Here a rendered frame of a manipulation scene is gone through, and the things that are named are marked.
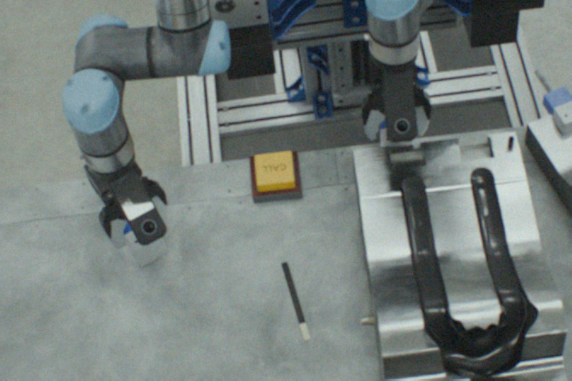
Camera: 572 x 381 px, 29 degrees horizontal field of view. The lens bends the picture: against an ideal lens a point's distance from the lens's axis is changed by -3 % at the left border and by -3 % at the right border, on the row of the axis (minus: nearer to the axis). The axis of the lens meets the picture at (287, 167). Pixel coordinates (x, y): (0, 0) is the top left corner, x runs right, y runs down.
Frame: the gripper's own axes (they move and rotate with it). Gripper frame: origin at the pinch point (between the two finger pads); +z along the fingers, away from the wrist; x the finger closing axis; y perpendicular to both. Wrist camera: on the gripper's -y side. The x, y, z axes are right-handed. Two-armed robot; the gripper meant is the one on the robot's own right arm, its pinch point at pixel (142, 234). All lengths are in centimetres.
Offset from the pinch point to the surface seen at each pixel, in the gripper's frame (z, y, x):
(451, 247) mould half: -3.7, -31.6, -35.8
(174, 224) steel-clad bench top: 4.6, 1.4, -5.7
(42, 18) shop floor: 85, 133, -21
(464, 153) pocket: -2, -18, -49
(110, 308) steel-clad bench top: 4.5, -5.8, 10.4
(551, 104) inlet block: -2, -20, -66
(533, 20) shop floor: 85, 49, -130
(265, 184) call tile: 1.0, -3.0, -20.9
